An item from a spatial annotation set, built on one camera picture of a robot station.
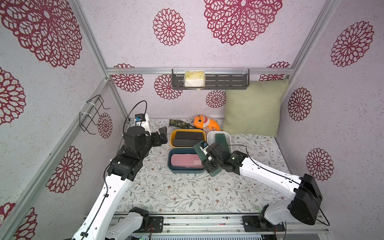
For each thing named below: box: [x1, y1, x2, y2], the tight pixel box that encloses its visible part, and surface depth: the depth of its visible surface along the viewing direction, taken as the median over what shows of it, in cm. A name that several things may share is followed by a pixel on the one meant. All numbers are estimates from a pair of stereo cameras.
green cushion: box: [222, 79, 289, 136], surface depth 100 cm
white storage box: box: [206, 131, 232, 154], surface depth 107 cm
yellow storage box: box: [170, 129, 207, 149], surface depth 107 cm
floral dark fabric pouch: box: [169, 119, 195, 129], surface depth 115 cm
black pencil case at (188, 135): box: [175, 131, 204, 140], surface depth 108 cm
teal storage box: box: [167, 148, 187, 174], surface depth 93 cm
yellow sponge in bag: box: [183, 70, 206, 90], surface depth 92 cm
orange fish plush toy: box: [193, 114, 223, 131], surface depth 112 cm
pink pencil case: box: [170, 153, 204, 169], surface depth 92 cm
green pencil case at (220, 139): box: [215, 133, 231, 154], surface depth 107 cm
